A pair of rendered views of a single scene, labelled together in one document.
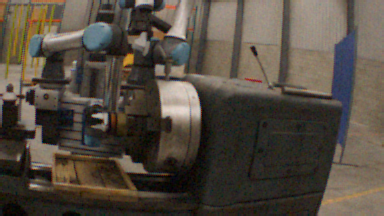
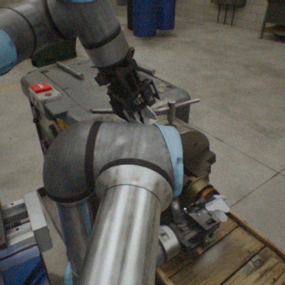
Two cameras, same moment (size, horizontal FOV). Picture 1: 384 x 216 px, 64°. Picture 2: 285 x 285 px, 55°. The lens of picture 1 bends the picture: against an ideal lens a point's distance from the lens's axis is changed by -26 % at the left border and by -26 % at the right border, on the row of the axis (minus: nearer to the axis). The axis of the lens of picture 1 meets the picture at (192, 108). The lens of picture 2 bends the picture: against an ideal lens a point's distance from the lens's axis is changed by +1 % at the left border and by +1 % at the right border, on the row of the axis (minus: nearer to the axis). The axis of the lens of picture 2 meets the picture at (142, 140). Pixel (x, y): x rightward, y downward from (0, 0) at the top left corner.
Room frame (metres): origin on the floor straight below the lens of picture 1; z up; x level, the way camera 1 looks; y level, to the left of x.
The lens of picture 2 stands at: (1.57, 0.75, 1.66)
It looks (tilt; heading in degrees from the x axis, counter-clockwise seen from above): 34 degrees down; 256
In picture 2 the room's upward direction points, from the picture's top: straight up
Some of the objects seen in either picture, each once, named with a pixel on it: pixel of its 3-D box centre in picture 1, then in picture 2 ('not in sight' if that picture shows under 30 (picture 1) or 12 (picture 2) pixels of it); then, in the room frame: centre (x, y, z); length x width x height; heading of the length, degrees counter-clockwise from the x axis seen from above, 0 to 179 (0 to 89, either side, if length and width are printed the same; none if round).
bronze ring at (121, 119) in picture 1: (120, 124); (199, 193); (1.27, 0.23, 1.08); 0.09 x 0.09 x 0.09; 22
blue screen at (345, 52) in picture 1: (339, 89); not in sight; (7.35, -3.10, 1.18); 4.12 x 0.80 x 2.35; 164
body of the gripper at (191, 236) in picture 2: (95, 115); (191, 228); (1.34, 0.34, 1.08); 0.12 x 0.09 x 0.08; 20
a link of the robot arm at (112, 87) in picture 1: (112, 81); (78, 222); (1.61, 0.34, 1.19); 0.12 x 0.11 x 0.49; 68
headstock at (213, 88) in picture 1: (260, 136); (102, 123); (1.49, -0.28, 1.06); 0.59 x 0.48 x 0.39; 112
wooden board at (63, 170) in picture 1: (88, 175); (219, 261); (1.23, 0.33, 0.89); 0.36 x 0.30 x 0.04; 22
